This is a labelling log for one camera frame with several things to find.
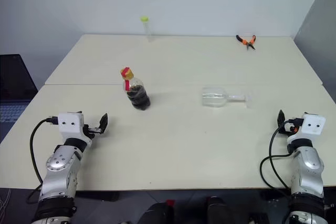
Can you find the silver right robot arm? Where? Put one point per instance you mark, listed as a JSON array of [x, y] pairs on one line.
[[309, 171]]

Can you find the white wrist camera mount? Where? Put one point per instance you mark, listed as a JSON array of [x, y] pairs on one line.
[[313, 125], [69, 124]]

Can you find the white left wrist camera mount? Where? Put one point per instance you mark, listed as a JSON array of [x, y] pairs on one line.
[[69, 124]]

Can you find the orange black pliers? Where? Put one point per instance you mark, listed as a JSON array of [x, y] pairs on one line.
[[245, 41]]

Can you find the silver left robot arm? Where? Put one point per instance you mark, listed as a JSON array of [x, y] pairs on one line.
[[60, 166]]

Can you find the clear drinking glass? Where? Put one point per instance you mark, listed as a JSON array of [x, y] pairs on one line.
[[214, 96]]

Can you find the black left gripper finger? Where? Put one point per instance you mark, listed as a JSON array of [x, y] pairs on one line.
[[79, 112], [104, 123]]

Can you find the dark rounded shape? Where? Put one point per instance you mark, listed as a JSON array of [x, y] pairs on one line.
[[155, 213], [218, 211]]

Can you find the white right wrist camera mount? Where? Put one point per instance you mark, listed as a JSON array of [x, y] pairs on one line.
[[313, 125]]

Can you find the dark drink plastic bottle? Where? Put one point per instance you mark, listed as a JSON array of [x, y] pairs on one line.
[[139, 98]]

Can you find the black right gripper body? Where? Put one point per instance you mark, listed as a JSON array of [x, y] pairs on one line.
[[288, 129]]

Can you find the dark laptop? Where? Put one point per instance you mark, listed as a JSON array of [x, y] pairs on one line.
[[13, 77]]

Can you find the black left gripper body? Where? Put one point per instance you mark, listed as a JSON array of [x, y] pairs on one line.
[[92, 130]]

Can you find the clear tube with green cap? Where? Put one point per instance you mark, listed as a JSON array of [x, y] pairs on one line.
[[145, 28]]

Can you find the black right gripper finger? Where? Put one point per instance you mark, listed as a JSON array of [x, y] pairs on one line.
[[281, 120]]

